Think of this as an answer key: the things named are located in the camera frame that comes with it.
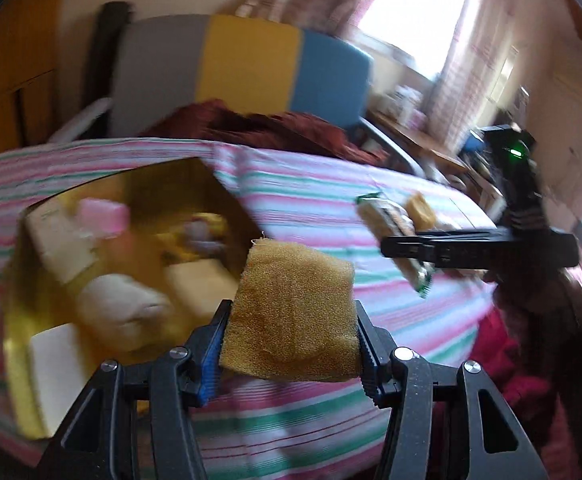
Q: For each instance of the grey yellow blue chair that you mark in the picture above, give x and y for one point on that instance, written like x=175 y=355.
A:
x=251 y=60

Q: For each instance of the yellow sponge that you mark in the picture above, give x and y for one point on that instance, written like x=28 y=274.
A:
x=291 y=310

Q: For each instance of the striped tablecloth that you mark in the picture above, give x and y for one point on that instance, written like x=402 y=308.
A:
x=311 y=200

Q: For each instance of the person's right hand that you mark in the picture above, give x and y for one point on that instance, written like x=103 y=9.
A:
x=536 y=295

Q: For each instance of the white flat box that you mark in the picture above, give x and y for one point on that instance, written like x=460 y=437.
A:
x=58 y=380
x=61 y=242

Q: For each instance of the wooden desk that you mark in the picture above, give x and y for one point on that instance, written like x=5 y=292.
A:
x=421 y=145

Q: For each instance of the person's red clothing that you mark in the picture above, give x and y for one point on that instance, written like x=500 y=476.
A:
x=511 y=375

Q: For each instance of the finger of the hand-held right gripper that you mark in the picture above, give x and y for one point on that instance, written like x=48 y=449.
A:
x=446 y=242
x=466 y=261

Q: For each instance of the yellow toy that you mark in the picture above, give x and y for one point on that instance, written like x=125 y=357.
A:
x=201 y=235

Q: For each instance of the yellow sponge block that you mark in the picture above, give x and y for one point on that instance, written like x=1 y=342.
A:
x=421 y=210

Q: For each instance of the cream block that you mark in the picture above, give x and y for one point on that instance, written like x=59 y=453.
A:
x=198 y=285

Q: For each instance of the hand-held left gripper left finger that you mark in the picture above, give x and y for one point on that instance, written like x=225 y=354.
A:
x=211 y=360

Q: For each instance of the maroon jacket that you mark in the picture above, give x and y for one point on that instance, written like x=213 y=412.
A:
x=281 y=132

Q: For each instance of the gold tin box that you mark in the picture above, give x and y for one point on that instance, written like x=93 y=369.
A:
x=36 y=310

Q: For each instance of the pink soap box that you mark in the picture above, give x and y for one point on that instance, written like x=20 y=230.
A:
x=103 y=217

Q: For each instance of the green white snack packet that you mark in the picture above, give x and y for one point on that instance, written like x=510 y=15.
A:
x=381 y=215

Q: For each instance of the wooden wardrobe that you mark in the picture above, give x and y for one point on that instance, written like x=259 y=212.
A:
x=11 y=60

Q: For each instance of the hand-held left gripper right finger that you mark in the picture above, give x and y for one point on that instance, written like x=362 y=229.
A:
x=371 y=360

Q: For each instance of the white rolled cloth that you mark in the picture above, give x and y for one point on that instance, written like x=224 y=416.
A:
x=121 y=310

